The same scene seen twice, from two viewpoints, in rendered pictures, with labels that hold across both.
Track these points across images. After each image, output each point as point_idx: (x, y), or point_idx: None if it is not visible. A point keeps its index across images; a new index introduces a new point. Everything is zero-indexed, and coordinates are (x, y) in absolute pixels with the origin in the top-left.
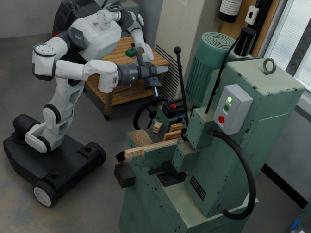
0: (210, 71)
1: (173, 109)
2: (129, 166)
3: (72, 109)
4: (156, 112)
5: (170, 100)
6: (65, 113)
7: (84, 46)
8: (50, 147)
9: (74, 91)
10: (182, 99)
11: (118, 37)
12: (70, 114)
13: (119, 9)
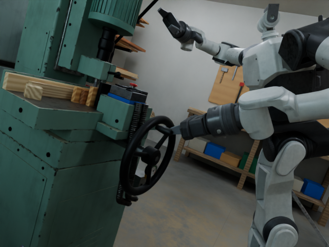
0: None
1: (130, 86)
2: (135, 173)
3: (264, 221)
4: (152, 147)
5: (143, 94)
6: (258, 215)
7: (244, 55)
8: None
9: (263, 167)
10: (127, 89)
11: (257, 50)
12: (261, 233)
13: (266, 7)
